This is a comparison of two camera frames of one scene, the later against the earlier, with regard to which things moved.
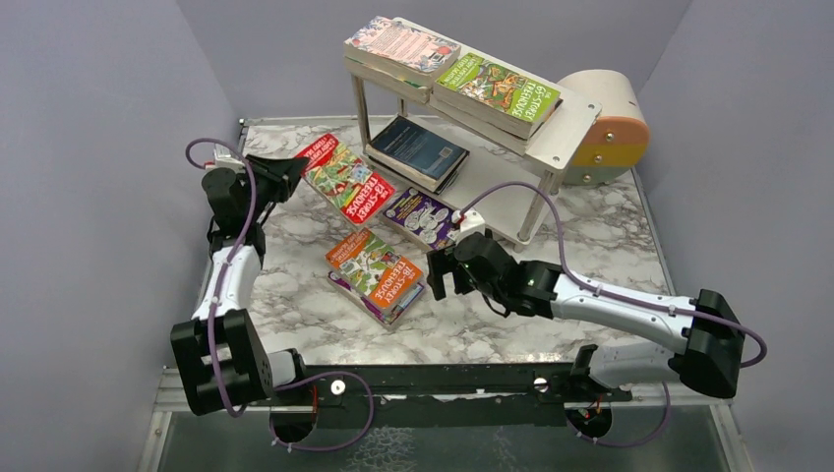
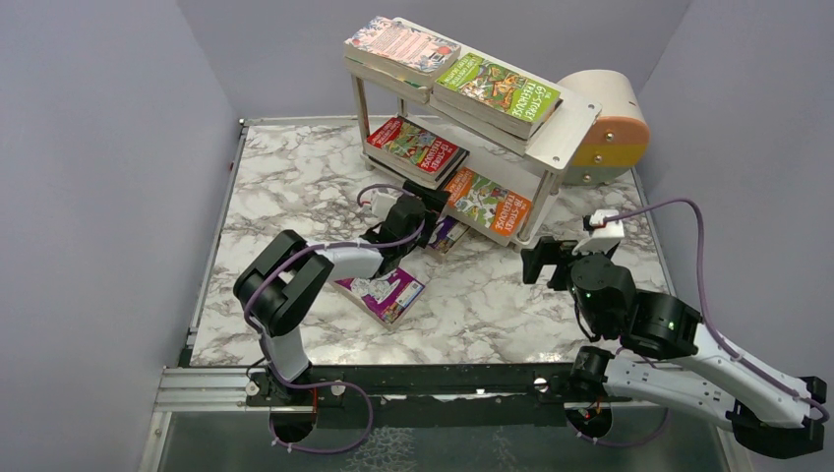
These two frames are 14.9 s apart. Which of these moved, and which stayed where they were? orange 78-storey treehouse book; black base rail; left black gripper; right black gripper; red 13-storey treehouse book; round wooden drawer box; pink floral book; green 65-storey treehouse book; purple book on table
Moved: red 13-storey treehouse book; right black gripper; left black gripper; orange 78-storey treehouse book
Stayed: black base rail; purple book on table; pink floral book; round wooden drawer box; green 65-storey treehouse book
